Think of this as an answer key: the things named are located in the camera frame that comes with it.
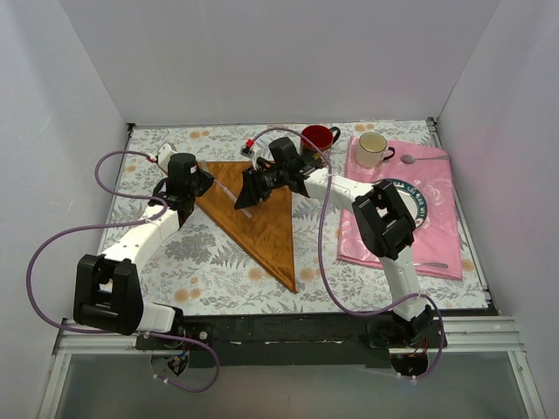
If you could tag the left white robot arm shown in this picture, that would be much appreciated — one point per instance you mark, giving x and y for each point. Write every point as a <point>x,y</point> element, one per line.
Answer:
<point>108,291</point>

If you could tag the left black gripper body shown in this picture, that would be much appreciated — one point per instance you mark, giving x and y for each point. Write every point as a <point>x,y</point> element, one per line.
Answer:
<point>203,182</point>

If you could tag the aluminium frame rail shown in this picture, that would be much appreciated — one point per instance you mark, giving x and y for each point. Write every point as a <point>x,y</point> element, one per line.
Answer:
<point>68,344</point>

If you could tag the floral tablecloth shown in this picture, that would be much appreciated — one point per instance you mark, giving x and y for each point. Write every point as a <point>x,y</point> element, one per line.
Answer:
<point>204,272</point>

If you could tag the pink floral placemat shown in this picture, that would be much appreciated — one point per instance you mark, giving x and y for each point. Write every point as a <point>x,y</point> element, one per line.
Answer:
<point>437,240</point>

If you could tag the pink handled fork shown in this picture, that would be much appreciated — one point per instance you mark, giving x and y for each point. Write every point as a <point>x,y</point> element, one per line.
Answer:
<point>205,167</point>

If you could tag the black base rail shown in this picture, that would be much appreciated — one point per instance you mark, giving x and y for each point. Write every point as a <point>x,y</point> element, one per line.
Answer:
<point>315,339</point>

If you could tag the orange brown cloth napkin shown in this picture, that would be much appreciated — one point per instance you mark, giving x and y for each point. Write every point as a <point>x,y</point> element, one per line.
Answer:
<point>268,236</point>

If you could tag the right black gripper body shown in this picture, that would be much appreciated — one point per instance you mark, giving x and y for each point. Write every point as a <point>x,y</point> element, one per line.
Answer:
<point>258,182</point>

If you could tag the silver spoon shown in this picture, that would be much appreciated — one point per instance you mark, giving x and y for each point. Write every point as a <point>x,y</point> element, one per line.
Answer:
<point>409,159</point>

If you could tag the white plate blue rim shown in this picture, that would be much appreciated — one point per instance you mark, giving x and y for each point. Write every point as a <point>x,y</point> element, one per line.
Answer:
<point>413,199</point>

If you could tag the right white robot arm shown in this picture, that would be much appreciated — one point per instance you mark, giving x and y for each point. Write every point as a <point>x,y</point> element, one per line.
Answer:
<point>384,223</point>

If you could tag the cream enamel cup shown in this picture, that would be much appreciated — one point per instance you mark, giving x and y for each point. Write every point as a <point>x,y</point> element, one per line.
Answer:
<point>372,149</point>

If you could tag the black red floral mug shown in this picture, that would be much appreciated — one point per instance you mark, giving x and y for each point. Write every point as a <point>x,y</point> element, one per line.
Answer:
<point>321,137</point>

